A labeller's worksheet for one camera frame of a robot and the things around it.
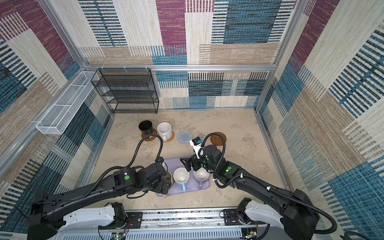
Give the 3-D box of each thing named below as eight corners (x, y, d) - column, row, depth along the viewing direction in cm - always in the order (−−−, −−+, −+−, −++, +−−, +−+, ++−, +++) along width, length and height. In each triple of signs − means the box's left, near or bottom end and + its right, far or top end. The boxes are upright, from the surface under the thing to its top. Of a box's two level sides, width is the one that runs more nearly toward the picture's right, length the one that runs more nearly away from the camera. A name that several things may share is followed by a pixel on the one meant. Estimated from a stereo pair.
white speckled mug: (158, 145, 102) (155, 137, 94) (160, 130, 110) (158, 122, 102) (171, 145, 102) (169, 137, 94) (172, 130, 110) (171, 122, 102)
